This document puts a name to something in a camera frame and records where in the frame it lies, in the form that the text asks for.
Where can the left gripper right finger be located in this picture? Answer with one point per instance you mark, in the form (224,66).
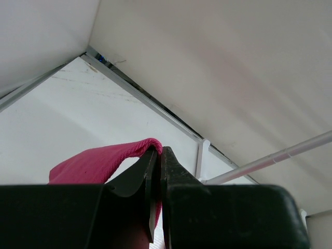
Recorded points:
(179,191)

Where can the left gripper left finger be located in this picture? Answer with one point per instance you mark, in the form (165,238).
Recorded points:
(135,200)

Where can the pink trousers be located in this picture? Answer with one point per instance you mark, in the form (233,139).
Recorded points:
(97,165)

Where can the white clothes rack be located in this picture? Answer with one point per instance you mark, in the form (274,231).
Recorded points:
(304,169)

